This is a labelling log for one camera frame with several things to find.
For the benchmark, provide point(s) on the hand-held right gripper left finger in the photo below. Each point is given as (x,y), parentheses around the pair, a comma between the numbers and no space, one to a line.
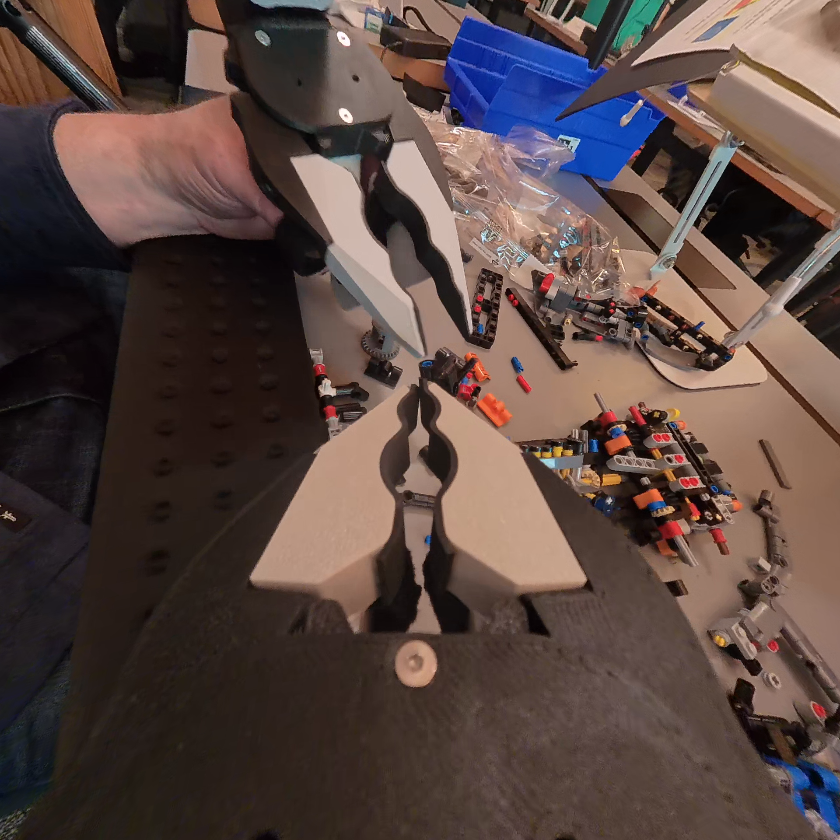
(334,518)

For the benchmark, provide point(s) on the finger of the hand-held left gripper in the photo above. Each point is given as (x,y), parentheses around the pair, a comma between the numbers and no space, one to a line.
(348,236)
(430,210)

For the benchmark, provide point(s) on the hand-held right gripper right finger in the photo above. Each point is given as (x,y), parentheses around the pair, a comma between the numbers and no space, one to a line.
(505,525)

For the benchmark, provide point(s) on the grey lego engine block assembly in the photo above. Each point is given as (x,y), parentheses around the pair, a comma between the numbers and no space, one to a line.
(554,451)

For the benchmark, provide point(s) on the person's left forearm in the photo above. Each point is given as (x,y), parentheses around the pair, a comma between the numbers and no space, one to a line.
(33,184)

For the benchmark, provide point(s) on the clear bags of lego parts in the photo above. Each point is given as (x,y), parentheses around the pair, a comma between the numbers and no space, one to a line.
(499,190)

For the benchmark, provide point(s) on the grey lego gear assembly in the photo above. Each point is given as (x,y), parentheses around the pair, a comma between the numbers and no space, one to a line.
(387,341)

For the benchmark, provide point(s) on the flat orange lego piece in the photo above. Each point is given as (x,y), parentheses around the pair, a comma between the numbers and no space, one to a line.
(493,410)

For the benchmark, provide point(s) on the row of black lego connectors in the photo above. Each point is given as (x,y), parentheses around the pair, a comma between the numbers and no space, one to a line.
(344,394)

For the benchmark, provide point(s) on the black lego connector block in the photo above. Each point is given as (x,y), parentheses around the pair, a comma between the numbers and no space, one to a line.
(382,372)

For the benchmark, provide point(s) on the grey lego gearbox assembly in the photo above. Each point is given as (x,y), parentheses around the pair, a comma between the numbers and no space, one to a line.
(561,295)

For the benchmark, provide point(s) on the orange lego connector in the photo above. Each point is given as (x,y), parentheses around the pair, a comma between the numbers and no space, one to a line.
(481,367)

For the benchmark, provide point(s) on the long black lego beam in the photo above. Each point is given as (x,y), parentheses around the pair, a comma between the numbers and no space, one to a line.
(541,328)

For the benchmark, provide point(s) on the multicoloured lego chassis assembly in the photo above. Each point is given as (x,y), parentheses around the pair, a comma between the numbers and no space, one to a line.
(663,472)

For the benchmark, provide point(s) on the dark brown lego bar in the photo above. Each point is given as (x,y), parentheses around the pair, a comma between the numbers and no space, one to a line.
(775,463)

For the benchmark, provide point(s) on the small white lego bush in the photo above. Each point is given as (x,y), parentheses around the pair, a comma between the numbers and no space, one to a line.
(772,679)

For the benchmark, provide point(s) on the person's left hand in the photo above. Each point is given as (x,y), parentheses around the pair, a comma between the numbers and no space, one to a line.
(164,177)

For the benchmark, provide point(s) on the black pouch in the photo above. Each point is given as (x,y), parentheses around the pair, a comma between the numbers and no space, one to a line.
(425,92)

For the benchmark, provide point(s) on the black power adapter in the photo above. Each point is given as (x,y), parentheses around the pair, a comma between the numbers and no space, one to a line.
(417,43)

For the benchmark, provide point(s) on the blue plastic bin with label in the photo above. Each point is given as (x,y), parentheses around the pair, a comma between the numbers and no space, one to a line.
(558,111)

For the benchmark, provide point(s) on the black perforated panel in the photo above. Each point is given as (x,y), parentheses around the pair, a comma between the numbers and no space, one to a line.
(197,394)

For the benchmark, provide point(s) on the black card sheet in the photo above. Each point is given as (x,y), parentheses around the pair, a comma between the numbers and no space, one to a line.
(630,82)

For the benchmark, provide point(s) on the black tripod pole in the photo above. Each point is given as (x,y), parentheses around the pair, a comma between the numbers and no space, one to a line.
(52,54)

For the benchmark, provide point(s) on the white book stand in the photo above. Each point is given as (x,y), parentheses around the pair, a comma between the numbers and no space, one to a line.
(722,377)

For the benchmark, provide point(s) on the printed paper sheet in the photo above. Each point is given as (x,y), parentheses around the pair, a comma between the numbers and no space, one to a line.
(754,19)

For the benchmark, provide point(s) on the black lego frame with pins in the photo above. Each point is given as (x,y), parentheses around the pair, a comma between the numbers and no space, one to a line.
(496,308)

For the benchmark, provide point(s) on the wooden post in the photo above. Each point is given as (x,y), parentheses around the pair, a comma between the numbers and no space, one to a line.
(72,33)

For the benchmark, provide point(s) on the large black lego frame assembly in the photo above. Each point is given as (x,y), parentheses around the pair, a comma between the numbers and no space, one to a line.
(705,361)

